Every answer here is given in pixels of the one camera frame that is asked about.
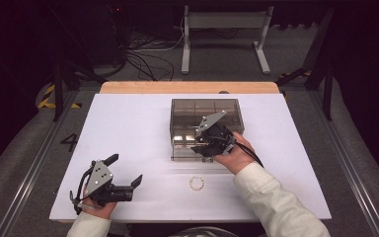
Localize person's torso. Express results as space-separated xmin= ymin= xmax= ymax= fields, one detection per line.
xmin=110 ymin=223 xmax=265 ymax=237

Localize white metal stand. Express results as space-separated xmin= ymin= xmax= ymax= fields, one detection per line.
xmin=181 ymin=4 xmax=274 ymax=75

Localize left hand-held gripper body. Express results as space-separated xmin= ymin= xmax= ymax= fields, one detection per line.
xmin=84 ymin=159 xmax=135 ymax=207

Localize yellow black floor tape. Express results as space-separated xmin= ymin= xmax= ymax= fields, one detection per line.
xmin=38 ymin=84 xmax=83 ymax=110

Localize left hand-held gripper cable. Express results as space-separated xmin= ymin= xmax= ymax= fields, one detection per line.
xmin=69 ymin=167 xmax=96 ymax=215

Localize hand-held gripper cable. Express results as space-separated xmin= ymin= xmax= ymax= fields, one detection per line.
xmin=234 ymin=140 xmax=265 ymax=169
xmin=69 ymin=167 xmax=96 ymax=215

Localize right hand-held gripper cable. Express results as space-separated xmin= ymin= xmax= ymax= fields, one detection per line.
xmin=234 ymin=140 xmax=265 ymax=169

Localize black floor cables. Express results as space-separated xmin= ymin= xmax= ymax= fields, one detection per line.
xmin=93 ymin=29 xmax=176 ymax=82

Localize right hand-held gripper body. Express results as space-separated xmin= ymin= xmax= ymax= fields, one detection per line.
xmin=194 ymin=110 xmax=238 ymax=158

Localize dark clear drawer box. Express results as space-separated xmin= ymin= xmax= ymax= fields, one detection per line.
xmin=170 ymin=98 xmax=246 ymax=147

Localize black equipment case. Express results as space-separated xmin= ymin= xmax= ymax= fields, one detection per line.
xmin=87 ymin=2 xmax=134 ymax=66

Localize dark clear drawer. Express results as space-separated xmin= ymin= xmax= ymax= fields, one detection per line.
xmin=170 ymin=131 xmax=235 ymax=163

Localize person's left hand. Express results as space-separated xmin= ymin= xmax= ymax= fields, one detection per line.
xmin=82 ymin=194 xmax=118 ymax=220

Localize black metal stand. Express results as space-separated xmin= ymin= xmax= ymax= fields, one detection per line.
xmin=275 ymin=6 xmax=336 ymax=121
xmin=47 ymin=6 xmax=108 ymax=123

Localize wooden table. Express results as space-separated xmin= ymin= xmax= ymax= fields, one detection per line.
xmin=99 ymin=81 xmax=281 ymax=95

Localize white floor cable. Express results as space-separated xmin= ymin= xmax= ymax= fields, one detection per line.
xmin=133 ymin=16 xmax=186 ymax=53

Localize person's right hand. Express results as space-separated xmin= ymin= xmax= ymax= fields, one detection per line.
xmin=213 ymin=131 xmax=261 ymax=176

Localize aluminium floor rail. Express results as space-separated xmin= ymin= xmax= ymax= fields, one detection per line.
xmin=0 ymin=91 xmax=80 ymax=237
xmin=308 ymin=90 xmax=379 ymax=237

